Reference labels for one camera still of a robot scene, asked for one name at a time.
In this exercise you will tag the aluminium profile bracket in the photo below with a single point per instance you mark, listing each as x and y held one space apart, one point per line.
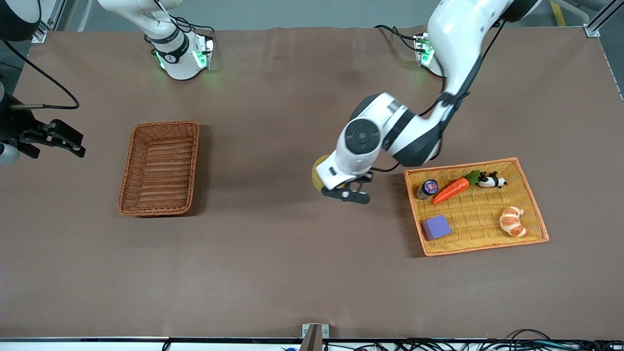
314 336

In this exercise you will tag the purple foam cube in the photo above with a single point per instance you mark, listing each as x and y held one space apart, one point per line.
436 227

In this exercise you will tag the toy croissant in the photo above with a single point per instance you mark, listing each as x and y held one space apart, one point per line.
512 222

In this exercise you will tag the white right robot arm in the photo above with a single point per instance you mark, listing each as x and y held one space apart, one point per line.
178 58

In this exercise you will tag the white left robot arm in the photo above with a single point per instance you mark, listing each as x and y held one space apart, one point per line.
458 39

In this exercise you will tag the yellow wicker basket orange rim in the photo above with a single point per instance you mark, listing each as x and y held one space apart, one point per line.
477 214

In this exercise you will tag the aluminium frame profile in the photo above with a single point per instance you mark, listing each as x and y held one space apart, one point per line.
46 27
597 24

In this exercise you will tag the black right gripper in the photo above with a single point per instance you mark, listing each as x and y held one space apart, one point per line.
18 127

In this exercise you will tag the small jar blue lid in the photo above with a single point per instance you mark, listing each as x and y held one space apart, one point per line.
430 186

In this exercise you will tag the orange toy carrot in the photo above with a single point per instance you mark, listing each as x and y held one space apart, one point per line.
451 190

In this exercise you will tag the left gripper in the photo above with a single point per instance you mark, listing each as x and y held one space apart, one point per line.
363 179

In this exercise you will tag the clear yellowish tape roll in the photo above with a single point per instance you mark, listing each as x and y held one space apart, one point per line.
319 162

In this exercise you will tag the brown wicker basket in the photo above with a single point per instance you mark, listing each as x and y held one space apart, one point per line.
161 170

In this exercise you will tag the toy panda figurine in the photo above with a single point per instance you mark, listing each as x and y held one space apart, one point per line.
490 182

